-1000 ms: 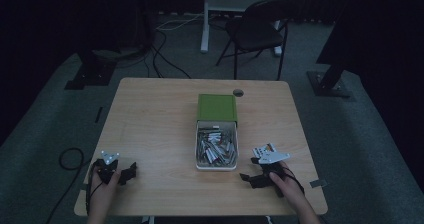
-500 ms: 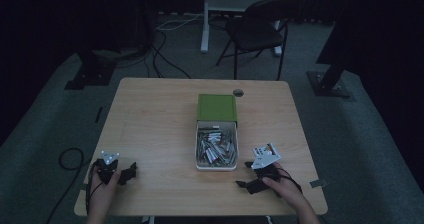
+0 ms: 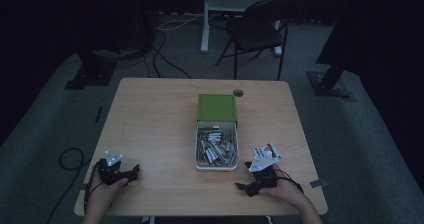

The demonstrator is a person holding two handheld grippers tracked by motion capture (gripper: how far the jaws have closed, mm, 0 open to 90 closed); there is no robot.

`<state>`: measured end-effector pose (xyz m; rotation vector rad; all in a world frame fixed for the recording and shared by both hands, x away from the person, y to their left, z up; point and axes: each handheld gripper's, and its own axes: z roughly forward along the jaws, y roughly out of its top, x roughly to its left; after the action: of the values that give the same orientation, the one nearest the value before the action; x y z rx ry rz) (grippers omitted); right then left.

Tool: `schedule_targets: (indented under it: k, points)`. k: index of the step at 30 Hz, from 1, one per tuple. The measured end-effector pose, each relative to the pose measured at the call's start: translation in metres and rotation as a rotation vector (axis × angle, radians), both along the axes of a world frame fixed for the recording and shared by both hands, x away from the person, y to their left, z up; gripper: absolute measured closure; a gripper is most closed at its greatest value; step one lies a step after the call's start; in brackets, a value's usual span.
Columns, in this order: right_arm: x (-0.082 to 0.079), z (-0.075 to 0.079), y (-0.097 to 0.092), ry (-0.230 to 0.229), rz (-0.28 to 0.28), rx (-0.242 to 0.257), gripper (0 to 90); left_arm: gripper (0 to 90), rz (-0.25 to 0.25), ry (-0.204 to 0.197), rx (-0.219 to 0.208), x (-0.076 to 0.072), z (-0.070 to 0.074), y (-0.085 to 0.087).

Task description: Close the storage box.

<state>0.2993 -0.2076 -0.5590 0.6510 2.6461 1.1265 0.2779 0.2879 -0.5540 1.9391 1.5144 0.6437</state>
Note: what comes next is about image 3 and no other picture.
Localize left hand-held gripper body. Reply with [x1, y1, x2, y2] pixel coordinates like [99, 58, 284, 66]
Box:
[96, 150, 134, 187]

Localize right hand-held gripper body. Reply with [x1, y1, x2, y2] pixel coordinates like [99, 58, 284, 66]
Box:
[245, 142, 282, 198]

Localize person's left hand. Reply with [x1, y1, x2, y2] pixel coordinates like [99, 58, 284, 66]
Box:
[86, 168, 130, 216]

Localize person's right hand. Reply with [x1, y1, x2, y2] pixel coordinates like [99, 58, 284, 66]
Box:
[258, 163, 310, 210]

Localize white drawer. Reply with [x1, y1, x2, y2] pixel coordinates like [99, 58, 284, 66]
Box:
[194, 119, 240, 172]

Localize pile of batteries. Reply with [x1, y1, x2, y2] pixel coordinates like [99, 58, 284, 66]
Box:
[197, 125, 238, 167]

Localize grey tape strip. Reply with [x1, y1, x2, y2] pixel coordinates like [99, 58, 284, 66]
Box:
[308, 178, 328, 189]

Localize green box lid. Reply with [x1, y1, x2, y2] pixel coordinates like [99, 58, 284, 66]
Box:
[196, 93, 239, 124]

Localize black stand base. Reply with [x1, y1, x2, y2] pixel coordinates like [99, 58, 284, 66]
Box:
[64, 49, 118, 91]
[306, 63, 352, 99]

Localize black folding chair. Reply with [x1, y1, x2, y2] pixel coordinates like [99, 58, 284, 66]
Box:
[215, 0, 305, 82]

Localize right hand-held gripper cable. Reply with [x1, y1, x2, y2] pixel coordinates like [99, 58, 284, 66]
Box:
[275, 168, 305, 194]

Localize hand-held gripper cable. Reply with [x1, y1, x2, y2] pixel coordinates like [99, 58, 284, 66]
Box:
[83, 159, 102, 212]
[275, 168, 305, 194]

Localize left hand-held gripper cable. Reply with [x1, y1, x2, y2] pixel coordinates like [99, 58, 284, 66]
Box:
[83, 159, 102, 212]

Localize black looped floor cable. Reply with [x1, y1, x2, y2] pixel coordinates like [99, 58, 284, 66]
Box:
[45, 146, 87, 224]

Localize black floor cables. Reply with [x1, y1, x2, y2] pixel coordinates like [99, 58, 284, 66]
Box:
[142, 26, 193, 80]

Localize white floor cable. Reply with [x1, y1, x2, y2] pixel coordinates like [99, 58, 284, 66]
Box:
[155, 12, 205, 32]

